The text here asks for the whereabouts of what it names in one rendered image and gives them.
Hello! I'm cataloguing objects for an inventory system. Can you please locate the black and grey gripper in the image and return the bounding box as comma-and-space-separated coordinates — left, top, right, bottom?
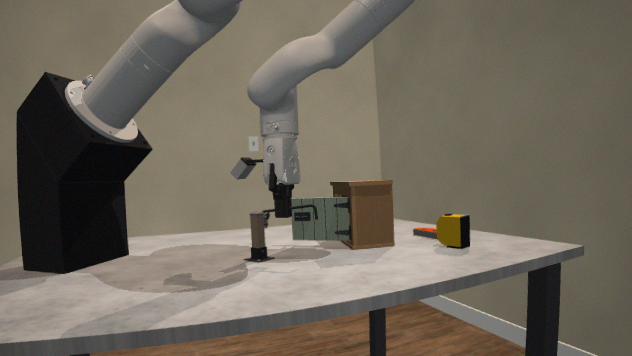
263, 136, 301, 218

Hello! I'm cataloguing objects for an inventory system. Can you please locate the yellow tape measure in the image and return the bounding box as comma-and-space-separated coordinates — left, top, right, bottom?
436, 214, 470, 249

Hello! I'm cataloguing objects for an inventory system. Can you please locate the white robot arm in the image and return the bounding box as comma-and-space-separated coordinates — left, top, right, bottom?
65, 0, 415, 143

